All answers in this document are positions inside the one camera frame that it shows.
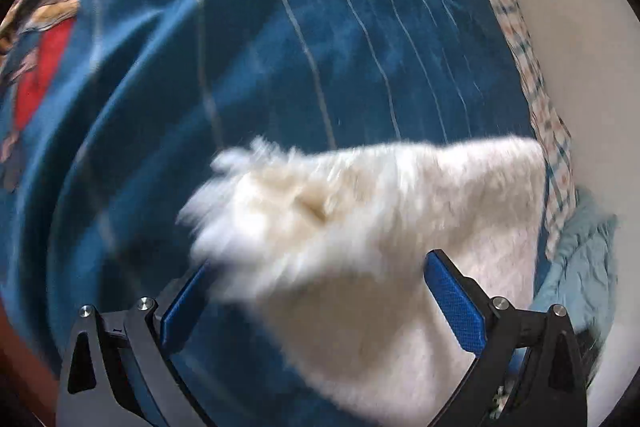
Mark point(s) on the light blue duvet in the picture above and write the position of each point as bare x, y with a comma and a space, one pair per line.
580, 267

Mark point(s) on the cream fluffy cardigan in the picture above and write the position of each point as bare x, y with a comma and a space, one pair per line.
380, 227

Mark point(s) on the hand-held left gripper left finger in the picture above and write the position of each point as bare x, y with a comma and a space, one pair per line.
182, 307

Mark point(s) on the plaid bed sheet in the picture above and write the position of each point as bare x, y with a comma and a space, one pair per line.
540, 97

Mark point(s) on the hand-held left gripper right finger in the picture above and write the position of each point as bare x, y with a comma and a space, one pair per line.
455, 302

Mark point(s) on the blue striped printed blanket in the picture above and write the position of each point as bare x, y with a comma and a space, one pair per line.
250, 57

